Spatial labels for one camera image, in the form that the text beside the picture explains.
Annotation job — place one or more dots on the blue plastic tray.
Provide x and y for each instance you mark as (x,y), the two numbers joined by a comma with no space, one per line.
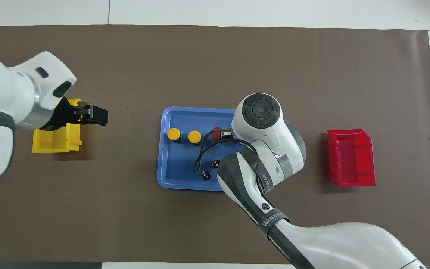
(177,164)

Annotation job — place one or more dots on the yellow plastic bin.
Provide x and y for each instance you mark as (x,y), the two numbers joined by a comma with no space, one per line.
(56,144)

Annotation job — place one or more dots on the yellow push button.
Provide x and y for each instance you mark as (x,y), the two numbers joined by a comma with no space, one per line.
(173,133)
(195,136)

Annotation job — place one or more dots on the large black cylinder knob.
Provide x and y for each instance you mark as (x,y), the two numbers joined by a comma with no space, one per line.
(206,175)

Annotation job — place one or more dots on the small black cylinder knob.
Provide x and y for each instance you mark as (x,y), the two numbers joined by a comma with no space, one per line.
(215,163)

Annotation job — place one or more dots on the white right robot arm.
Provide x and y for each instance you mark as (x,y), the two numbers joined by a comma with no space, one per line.
(267,130)

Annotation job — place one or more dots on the red plastic bin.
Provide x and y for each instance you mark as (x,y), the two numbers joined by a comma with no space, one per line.
(351,157)

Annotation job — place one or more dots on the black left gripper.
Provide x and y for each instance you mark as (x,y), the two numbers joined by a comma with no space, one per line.
(65,116)

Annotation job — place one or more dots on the brown paper table mat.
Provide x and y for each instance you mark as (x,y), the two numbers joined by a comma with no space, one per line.
(125,224)

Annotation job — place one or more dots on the red push button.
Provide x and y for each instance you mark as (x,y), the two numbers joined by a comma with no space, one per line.
(216,133)

